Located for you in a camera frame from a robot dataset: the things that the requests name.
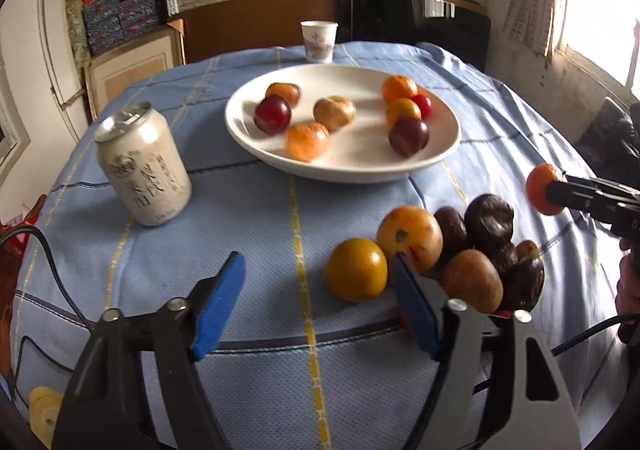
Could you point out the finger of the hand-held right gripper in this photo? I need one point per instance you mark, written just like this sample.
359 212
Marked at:
585 202
600 185

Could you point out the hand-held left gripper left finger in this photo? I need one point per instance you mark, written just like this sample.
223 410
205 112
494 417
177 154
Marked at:
220 305

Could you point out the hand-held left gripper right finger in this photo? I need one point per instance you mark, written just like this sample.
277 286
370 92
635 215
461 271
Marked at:
415 305

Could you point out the orange mandarin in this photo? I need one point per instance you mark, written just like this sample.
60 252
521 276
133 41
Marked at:
307 140
399 85
537 190

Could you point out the large yellow passion fruit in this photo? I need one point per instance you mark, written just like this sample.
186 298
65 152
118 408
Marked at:
356 269

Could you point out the spotted tan passion fruit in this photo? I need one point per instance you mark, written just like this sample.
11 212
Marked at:
407 235

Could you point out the small brownish round fruit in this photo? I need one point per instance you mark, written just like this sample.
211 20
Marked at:
527 250

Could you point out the dark red plum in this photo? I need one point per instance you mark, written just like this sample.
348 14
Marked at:
272 113
450 227
408 135

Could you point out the red cherry tomato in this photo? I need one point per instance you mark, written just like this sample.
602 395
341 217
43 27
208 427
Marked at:
501 313
425 105

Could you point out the dark wrinkled passion fruit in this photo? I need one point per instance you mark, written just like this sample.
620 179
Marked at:
504 257
525 285
489 221

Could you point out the white oval plate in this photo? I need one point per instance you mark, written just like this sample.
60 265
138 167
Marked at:
350 159

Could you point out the small yellow orange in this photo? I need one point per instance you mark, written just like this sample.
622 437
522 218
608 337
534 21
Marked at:
402 109

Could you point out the orange-brown round fruit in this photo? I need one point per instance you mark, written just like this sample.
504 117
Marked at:
285 92

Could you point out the person's right hand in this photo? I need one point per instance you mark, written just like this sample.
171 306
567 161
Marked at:
630 287

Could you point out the black jacket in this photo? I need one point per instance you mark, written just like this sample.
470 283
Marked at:
605 129

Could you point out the blue striped tablecloth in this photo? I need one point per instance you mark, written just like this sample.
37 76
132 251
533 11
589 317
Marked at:
250 230

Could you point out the white beverage can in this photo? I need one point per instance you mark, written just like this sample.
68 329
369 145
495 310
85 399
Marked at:
145 169

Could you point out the bright window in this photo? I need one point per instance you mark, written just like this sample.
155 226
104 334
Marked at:
600 4

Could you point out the yellow round object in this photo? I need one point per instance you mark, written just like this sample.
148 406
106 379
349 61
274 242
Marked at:
45 410

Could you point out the glossy black panel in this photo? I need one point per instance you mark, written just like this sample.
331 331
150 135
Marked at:
400 14

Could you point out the white framed window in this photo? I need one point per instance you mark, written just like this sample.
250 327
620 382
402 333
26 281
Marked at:
7 129

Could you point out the brown wooden board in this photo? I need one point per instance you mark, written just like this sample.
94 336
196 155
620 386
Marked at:
240 29

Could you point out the white paper cup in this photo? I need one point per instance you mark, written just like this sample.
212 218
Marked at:
318 40

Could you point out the white wooden slat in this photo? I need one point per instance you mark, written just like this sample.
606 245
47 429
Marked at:
52 69

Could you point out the stack of blue printed boxes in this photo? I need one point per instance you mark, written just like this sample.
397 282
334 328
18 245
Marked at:
120 14

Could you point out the green patterned board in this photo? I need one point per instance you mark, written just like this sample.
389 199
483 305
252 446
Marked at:
75 14

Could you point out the beige picture frame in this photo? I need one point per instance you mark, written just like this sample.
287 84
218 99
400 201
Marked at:
130 72

